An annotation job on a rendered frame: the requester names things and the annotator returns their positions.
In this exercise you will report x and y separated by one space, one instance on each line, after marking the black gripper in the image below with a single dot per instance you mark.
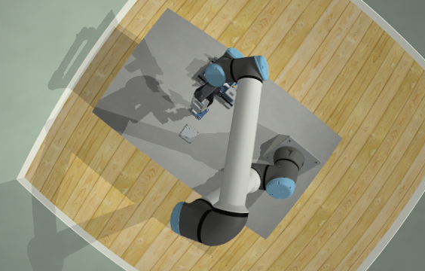
209 100

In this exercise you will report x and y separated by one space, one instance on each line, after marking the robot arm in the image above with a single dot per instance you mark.
221 214

